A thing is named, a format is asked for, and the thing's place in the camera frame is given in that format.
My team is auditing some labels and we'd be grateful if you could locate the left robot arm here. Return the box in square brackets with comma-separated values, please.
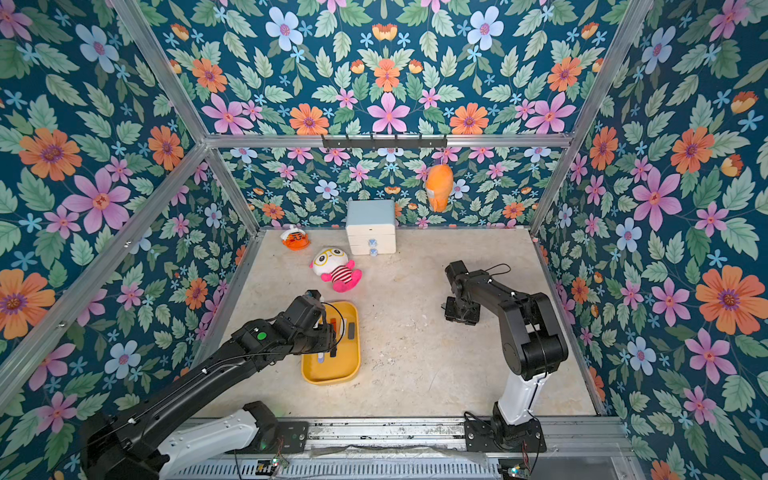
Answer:
[81, 290, 345, 479]

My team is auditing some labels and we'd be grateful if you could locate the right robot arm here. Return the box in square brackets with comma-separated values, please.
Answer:
[444, 260, 568, 453]

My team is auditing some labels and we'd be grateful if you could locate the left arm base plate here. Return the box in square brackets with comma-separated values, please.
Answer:
[263, 420, 309, 455]

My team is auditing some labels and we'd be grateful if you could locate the yellow plastic storage box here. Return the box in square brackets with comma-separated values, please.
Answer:
[301, 301, 362, 385]

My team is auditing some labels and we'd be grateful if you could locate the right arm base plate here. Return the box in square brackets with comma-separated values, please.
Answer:
[463, 411, 547, 454]

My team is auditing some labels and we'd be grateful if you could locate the black wall hook rail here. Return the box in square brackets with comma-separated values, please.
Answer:
[321, 134, 448, 150]

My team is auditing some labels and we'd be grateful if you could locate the small orange tiger toy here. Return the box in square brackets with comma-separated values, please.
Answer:
[280, 225, 311, 251]

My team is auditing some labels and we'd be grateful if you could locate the orange hanging plush toy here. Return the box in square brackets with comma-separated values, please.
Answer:
[425, 164, 454, 213]

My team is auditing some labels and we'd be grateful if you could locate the white pink plush toy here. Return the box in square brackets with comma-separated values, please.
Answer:
[310, 247, 363, 293]

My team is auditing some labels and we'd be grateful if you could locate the white blue mini drawer cabinet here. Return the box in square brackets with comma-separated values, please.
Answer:
[345, 200, 397, 256]

